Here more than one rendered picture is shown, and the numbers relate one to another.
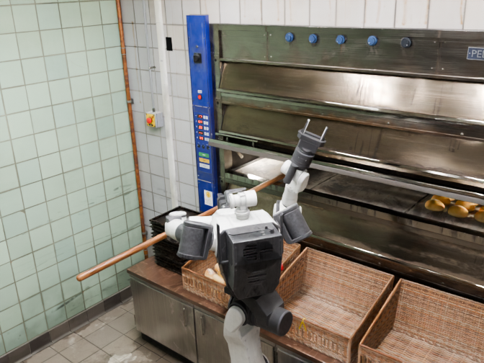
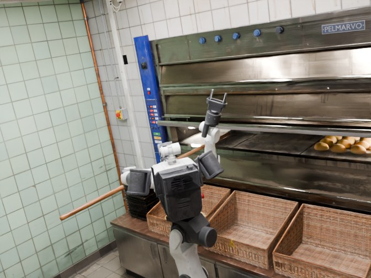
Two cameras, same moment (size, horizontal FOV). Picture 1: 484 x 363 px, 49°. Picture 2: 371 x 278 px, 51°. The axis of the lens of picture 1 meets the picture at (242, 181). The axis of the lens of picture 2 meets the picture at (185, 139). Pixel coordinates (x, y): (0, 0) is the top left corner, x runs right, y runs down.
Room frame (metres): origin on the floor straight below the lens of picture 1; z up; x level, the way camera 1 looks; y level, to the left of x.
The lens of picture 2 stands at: (-0.12, -0.24, 2.11)
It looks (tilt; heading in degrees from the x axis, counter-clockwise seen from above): 15 degrees down; 4
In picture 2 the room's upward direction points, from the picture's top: 9 degrees counter-clockwise
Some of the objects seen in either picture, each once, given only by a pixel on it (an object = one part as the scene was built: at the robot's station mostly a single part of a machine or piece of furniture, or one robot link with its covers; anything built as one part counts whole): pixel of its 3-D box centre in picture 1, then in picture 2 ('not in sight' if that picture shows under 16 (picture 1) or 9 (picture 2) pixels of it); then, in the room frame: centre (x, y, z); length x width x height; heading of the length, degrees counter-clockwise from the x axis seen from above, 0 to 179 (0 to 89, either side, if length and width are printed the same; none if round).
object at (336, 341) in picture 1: (325, 299); (249, 225); (2.40, -0.43, 0.72); 0.56 x 0.49 x 0.28; 50
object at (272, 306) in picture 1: (258, 306); (192, 228); (1.94, -0.05, 1.00); 0.28 x 0.13 x 0.18; 51
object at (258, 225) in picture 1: (247, 252); (178, 187); (1.95, -0.01, 1.27); 0.34 x 0.30 x 0.36; 106
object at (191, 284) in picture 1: (240, 266); (189, 209); (2.79, 0.02, 0.72); 0.56 x 0.49 x 0.28; 50
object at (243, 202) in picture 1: (243, 202); (170, 151); (2.01, 0.00, 1.47); 0.10 x 0.07 x 0.09; 106
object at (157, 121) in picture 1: (154, 119); (121, 113); (3.56, 0.59, 1.46); 0.10 x 0.07 x 0.10; 50
